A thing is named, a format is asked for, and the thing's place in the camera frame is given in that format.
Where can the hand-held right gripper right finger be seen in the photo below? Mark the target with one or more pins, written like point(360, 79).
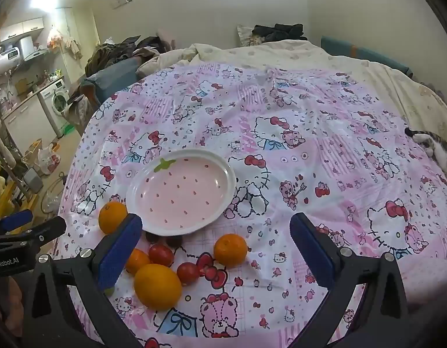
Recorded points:
point(312, 253)

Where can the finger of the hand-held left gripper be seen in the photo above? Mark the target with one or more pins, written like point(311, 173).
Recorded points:
point(16, 220)
point(45, 230)

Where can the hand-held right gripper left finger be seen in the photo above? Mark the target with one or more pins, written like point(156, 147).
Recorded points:
point(118, 252)

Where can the small mandarin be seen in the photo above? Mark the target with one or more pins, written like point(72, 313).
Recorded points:
point(139, 260)

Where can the medium orange with navel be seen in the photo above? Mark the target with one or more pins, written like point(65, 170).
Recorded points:
point(113, 218)

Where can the green grape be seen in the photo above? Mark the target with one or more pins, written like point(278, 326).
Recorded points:
point(109, 291)

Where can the red cherry tomato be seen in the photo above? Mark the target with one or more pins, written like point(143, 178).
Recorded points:
point(187, 273)
point(161, 255)

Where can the large orange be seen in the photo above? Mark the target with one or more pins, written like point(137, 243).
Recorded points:
point(158, 287)

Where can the pink strawberry print plate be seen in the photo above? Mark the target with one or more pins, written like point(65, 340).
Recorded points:
point(180, 192)

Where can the yellow stool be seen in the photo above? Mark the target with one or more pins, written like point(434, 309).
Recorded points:
point(5, 195)

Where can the small grey box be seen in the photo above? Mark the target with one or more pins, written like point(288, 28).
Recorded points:
point(33, 182)

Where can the dark red grape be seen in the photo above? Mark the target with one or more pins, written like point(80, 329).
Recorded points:
point(175, 241)

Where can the red white plastic bag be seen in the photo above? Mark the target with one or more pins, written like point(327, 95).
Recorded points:
point(49, 159)

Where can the white kitchen counter cabinet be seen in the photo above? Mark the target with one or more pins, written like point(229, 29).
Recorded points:
point(27, 123)

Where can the pink cartoon printed blanket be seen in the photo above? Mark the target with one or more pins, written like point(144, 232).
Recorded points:
point(281, 159)

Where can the green mat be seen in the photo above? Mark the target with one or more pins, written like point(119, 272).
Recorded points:
point(68, 130)

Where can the white washing machine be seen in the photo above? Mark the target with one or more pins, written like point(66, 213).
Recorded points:
point(56, 103)

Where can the white water heater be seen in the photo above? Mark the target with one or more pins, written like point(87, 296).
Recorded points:
point(5, 60)

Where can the tabby cat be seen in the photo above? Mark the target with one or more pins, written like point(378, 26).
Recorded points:
point(439, 150)

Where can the range hood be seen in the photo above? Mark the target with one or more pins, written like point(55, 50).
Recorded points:
point(33, 49)

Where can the hanging plastic bag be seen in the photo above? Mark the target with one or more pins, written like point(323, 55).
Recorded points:
point(56, 38)

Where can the heap of clothes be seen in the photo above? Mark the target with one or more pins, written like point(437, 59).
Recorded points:
point(114, 52)

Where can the pile of dark clothes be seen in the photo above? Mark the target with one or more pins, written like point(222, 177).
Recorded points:
point(281, 32)

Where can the floral pillow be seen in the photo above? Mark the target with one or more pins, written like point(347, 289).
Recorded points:
point(245, 36)

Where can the white wall cabinet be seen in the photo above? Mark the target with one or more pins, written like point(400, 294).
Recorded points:
point(22, 29)

